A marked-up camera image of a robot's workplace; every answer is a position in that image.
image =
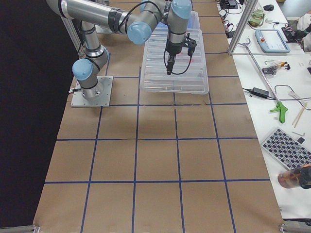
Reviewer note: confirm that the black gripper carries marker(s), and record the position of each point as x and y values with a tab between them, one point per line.
174	48

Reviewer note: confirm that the clear ribbed box lid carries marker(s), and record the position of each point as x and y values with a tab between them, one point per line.
189	74

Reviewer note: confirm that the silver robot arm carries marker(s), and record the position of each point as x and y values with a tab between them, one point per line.
138	28

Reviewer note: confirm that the clear plastic storage box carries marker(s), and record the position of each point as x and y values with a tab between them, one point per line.
192	21

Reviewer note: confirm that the black power adapter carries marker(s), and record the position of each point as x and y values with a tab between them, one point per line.
259	93

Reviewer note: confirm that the right teach pendant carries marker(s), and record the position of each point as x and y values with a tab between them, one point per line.
271	41

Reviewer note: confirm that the silver reacher grabber tool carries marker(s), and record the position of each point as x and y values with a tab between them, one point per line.
279	105

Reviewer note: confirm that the wooden chopsticks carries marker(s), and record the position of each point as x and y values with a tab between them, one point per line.
297	118

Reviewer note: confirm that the checkered calibration board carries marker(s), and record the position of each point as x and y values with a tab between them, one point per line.
286	150

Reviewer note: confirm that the amber plastic bottle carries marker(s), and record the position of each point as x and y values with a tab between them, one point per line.
298	177

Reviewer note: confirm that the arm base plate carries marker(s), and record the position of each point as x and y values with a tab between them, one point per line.
98	96

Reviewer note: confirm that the aluminium frame post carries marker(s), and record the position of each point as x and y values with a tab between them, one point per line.
241	25

